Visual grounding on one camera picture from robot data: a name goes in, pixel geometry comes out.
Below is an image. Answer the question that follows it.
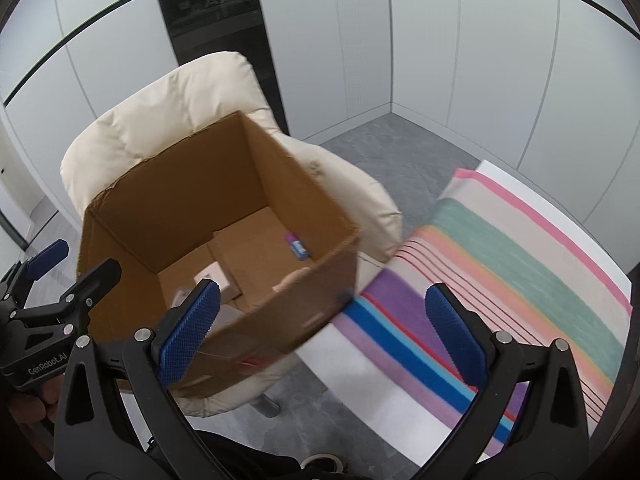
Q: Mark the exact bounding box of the brown cardboard box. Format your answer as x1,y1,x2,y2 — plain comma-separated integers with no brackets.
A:
76,111,362,396

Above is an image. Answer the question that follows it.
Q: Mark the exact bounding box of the black and white shoe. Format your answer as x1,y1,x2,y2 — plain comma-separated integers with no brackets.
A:
300,452,346,476

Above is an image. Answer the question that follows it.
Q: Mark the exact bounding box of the striped blanket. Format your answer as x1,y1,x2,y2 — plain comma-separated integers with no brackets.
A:
332,167,633,461

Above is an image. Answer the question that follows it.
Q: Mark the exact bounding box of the peach oval object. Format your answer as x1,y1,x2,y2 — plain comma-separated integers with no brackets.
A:
271,267,313,293

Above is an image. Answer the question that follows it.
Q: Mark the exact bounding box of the person's dark trouser leg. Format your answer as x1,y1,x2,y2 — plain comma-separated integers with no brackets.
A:
190,427,311,480

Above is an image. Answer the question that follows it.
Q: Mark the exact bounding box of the person's left hand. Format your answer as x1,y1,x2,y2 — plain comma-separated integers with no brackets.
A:
9,376,64,439

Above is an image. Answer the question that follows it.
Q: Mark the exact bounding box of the small purple bottle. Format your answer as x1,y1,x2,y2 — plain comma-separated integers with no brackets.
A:
284,232,311,261

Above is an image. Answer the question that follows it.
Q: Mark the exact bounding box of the cream padded armchair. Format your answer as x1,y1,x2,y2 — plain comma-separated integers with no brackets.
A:
60,51,403,418

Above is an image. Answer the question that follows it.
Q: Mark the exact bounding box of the small white carton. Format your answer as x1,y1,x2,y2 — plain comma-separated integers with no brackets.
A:
192,261,242,306

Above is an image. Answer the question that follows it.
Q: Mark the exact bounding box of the black glass wall panel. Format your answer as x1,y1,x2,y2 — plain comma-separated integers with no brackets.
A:
149,0,291,136

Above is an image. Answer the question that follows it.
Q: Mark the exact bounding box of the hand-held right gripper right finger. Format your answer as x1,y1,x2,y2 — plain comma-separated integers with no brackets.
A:
424,283,591,480

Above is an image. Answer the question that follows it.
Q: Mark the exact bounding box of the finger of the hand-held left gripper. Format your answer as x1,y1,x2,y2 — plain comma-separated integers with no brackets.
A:
0,239,70,307
59,259,123,312

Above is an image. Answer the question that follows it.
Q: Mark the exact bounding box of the striped colourful tablecloth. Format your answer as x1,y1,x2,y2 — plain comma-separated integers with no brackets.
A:
297,159,633,466

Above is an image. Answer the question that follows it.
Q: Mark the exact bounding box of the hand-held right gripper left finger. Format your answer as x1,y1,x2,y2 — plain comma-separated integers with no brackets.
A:
52,278,222,480

